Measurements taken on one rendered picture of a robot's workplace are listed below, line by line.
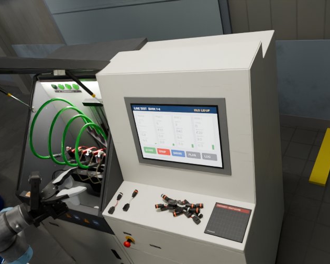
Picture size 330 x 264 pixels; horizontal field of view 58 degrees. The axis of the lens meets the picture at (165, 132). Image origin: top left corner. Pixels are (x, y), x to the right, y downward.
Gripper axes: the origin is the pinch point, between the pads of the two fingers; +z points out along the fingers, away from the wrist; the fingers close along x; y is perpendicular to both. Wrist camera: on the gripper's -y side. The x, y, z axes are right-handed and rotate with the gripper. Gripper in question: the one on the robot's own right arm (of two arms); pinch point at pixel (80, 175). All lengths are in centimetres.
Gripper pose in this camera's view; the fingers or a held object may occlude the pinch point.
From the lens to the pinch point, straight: 102.0
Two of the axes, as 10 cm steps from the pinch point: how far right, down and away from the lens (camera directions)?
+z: 8.3, -4.9, 2.6
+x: 4.5, 3.1, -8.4
